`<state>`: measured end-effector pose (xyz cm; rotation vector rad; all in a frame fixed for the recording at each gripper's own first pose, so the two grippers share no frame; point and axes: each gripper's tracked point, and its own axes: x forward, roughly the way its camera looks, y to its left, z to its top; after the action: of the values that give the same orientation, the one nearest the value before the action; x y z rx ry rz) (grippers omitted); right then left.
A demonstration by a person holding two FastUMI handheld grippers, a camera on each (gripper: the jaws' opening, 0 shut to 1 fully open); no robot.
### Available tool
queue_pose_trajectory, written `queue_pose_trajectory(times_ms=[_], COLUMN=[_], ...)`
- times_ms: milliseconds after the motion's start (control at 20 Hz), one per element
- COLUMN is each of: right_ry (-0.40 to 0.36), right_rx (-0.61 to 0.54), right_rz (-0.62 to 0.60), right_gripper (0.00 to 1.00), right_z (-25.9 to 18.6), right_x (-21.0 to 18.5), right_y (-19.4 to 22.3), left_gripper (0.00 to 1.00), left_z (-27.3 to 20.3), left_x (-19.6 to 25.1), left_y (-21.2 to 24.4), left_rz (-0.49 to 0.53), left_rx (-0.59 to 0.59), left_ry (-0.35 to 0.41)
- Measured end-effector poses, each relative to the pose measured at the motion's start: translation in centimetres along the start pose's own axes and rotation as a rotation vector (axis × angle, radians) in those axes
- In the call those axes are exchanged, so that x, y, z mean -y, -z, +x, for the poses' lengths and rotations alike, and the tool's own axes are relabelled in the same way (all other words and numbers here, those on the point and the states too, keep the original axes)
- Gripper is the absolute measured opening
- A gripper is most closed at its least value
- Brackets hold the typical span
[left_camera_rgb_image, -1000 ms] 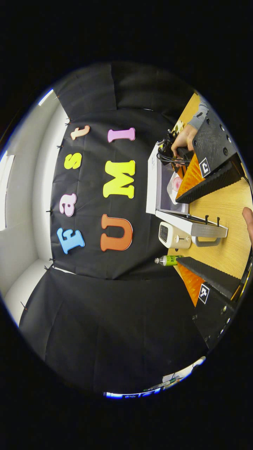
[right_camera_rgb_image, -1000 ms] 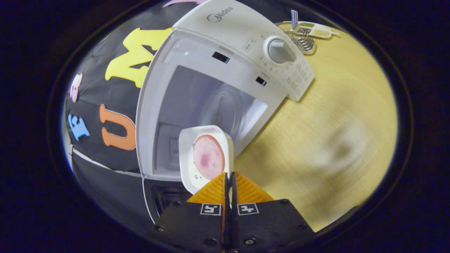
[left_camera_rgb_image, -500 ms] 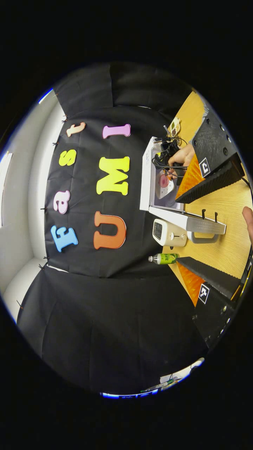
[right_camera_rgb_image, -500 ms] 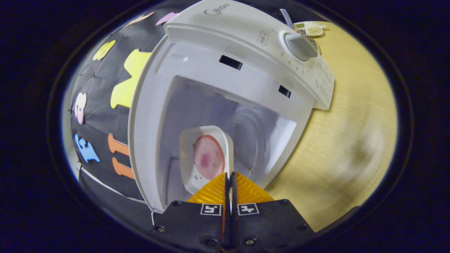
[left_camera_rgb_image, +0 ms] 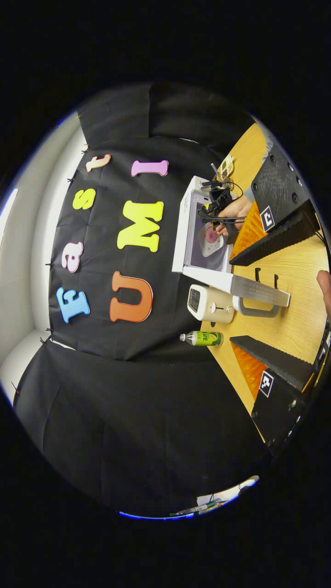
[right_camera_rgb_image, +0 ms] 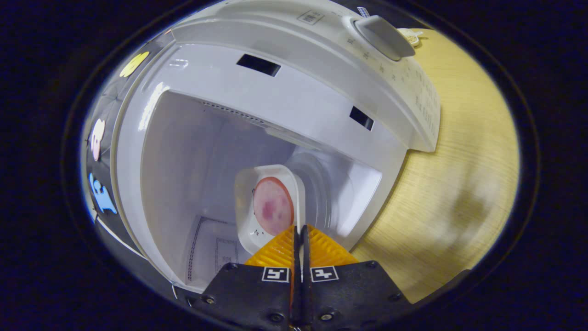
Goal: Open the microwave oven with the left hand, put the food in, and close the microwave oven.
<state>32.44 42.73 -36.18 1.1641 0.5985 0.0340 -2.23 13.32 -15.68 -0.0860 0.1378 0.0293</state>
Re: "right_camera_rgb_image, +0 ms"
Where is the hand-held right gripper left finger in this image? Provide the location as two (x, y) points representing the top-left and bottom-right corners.
(193, 225), (302, 329)

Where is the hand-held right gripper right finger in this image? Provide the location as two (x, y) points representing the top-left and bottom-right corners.
(301, 224), (414, 329)

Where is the white square plate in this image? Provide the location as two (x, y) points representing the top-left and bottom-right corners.
(234, 164), (306, 256)

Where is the pink ham slice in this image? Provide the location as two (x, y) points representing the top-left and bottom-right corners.
(253, 177), (294, 236)

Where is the white microwave oven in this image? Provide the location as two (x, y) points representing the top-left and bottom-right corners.
(113, 0), (441, 295)

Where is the glass microwave turntable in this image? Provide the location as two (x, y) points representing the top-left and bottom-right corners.
(276, 149), (356, 240)

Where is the white divided condiment dish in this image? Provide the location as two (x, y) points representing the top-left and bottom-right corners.
(397, 28), (423, 48)

